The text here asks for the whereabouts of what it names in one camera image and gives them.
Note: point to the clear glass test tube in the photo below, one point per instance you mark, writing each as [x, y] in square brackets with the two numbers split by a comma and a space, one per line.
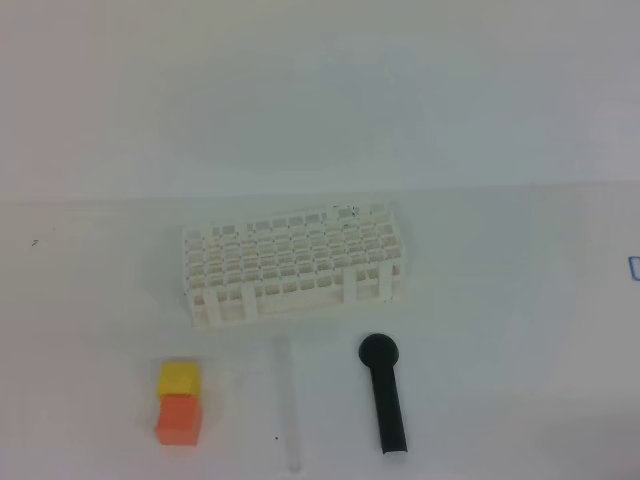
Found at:
[287, 405]

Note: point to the white test tube rack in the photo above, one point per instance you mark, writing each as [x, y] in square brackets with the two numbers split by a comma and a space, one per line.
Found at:
[286, 264]

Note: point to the black plastic scoop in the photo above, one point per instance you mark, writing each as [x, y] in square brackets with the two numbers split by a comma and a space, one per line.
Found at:
[379, 353]

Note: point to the yellow cube block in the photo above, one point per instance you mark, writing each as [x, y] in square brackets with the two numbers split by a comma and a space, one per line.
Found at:
[179, 378]

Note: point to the orange cube block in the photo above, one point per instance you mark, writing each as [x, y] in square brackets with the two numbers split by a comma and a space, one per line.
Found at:
[179, 421]

